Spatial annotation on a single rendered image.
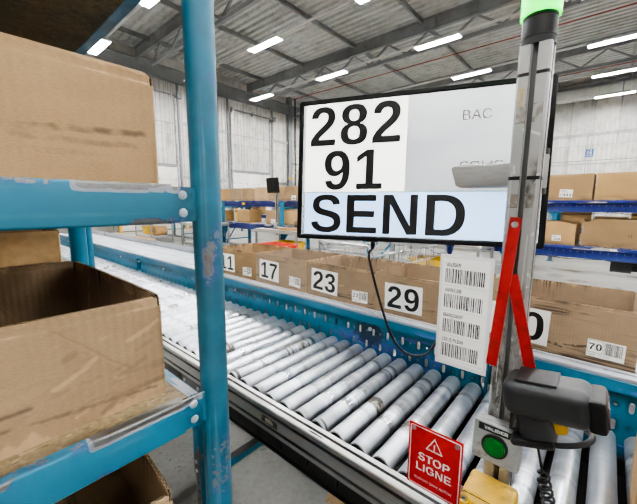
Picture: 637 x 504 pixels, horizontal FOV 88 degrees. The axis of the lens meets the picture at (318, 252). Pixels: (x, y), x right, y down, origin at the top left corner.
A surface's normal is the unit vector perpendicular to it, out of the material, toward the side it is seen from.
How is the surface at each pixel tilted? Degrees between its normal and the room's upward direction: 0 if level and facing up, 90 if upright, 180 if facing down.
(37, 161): 92
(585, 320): 90
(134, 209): 90
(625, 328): 90
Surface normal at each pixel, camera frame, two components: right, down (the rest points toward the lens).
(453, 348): -0.65, 0.11
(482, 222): -0.36, 0.07
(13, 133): 0.75, 0.13
